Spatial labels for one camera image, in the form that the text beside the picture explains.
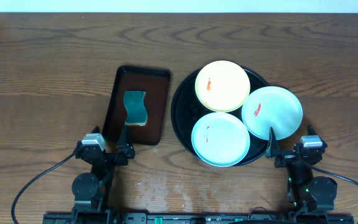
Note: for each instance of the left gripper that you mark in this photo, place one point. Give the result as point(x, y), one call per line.
point(109, 157)

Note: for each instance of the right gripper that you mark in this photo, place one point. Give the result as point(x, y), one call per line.
point(285, 158)

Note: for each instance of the green yellow sponge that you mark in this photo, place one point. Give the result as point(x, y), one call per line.
point(134, 104)

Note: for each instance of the yellow plate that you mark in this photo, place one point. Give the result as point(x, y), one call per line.
point(222, 86)

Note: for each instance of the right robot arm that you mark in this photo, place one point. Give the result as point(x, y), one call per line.
point(312, 196)

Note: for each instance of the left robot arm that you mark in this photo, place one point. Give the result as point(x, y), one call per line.
point(91, 189)

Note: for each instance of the black rectangular tray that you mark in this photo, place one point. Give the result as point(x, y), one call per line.
point(155, 84)

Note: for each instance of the pale green plate right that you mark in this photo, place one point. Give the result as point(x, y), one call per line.
point(272, 107)

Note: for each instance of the light blue plate front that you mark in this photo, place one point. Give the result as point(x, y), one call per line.
point(220, 139)

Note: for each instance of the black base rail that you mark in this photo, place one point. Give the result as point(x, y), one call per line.
point(142, 218)

